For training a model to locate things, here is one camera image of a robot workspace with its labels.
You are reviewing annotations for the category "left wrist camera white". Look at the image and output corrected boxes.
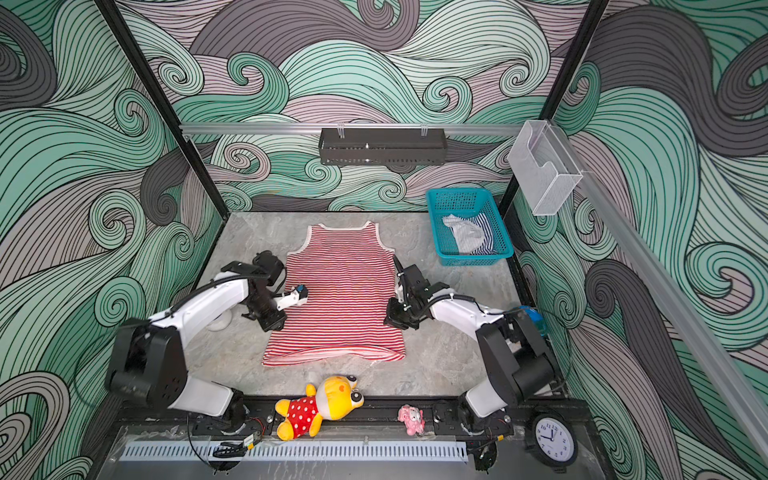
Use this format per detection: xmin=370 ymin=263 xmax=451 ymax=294
xmin=274 ymin=285 xmax=309 ymax=311

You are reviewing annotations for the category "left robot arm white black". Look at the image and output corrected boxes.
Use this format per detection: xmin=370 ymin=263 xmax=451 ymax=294
xmin=104 ymin=250 xmax=286 ymax=424

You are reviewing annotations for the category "white slotted cable duct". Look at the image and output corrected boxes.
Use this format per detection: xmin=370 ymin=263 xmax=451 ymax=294
xmin=118 ymin=440 xmax=469 ymax=463

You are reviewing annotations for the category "red white striped tank top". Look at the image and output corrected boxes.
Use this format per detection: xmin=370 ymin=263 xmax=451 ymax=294
xmin=262 ymin=221 xmax=406 ymax=367

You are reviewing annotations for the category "aluminium rail wall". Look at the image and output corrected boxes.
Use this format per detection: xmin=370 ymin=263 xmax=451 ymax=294
xmin=179 ymin=122 xmax=523 ymax=137
xmin=548 ymin=122 xmax=768 ymax=463

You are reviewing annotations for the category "aluminium rail right wall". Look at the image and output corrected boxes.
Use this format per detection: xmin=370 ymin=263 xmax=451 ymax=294
xmin=548 ymin=122 xmax=768 ymax=463

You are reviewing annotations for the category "yellow plush toy red dress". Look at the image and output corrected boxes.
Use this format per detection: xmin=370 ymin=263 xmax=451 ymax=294
xmin=275 ymin=375 xmax=364 ymax=441

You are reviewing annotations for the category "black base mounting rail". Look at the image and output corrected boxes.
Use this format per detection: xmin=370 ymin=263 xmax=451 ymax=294
xmin=117 ymin=396 xmax=592 ymax=438

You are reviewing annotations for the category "black round wall clock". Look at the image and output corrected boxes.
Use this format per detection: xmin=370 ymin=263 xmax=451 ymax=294
xmin=524 ymin=409 xmax=578 ymax=472

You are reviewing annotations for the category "aluminium rail back wall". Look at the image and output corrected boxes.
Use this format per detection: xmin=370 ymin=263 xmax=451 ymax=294
xmin=179 ymin=122 xmax=523 ymax=137

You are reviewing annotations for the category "grey tank top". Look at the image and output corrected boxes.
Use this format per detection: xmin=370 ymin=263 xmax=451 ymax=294
xmin=442 ymin=215 xmax=484 ymax=255

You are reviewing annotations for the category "black perforated metal shelf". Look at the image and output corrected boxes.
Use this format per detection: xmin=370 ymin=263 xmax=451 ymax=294
xmin=318 ymin=129 xmax=448 ymax=166

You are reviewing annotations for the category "teal plastic basket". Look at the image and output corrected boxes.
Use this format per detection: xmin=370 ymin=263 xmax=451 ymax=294
xmin=426 ymin=188 xmax=514 ymax=267

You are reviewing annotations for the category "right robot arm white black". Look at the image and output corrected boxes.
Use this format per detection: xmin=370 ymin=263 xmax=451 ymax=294
xmin=384 ymin=258 xmax=559 ymax=424

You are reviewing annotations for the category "blue white striped tank top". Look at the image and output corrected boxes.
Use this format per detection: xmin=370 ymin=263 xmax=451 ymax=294
xmin=475 ymin=213 xmax=496 ymax=255

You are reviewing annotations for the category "clear plastic wall bin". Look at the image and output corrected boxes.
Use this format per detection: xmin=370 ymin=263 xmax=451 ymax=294
xmin=507 ymin=120 xmax=583 ymax=216

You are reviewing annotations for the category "small pink plush toy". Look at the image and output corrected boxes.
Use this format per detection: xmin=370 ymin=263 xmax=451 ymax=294
xmin=397 ymin=405 xmax=426 ymax=436

